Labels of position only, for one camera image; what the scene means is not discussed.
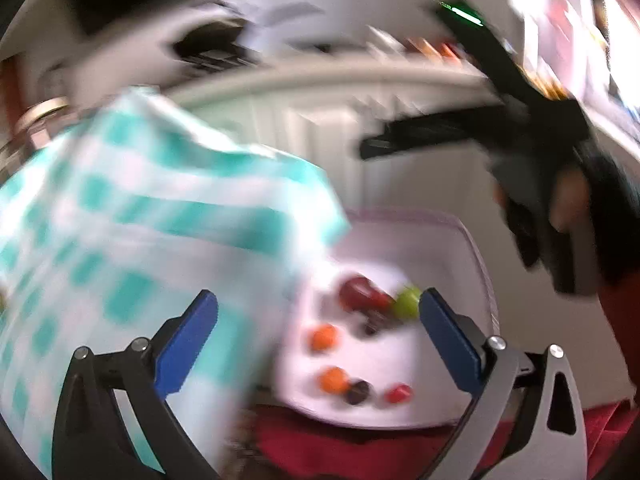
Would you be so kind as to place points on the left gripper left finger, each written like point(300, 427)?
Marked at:
point(90, 438)

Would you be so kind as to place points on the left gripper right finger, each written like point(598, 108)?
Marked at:
point(548, 436)

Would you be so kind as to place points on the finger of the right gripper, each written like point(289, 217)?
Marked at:
point(425, 132)

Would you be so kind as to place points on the red tomato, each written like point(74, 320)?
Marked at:
point(398, 394)
point(382, 302)

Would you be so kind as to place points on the green apple with stem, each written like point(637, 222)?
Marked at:
point(406, 304)

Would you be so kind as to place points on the dark wrinkled fruit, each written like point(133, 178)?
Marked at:
point(357, 392)
point(376, 322)

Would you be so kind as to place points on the dark red apple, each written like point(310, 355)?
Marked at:
point(357, 293)

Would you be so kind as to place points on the small orange mandarin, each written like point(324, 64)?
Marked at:
point(333, 380)

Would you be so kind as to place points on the large orange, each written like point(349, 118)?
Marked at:
point(324, 338)

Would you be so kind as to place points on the person right gloved hand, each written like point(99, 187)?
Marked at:
point(574, 211)

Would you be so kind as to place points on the white kitchen cabinet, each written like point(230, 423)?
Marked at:
point(319, 109)

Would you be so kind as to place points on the white plastic bin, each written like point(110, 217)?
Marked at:
point(392, 249)

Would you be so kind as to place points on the teal pink checkered tablecloth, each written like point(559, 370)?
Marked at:
point(118, 223)

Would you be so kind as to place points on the black gas stove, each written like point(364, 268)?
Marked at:
point(215, 46)

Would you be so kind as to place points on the steel pot with white lid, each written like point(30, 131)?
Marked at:
point(36, 128)

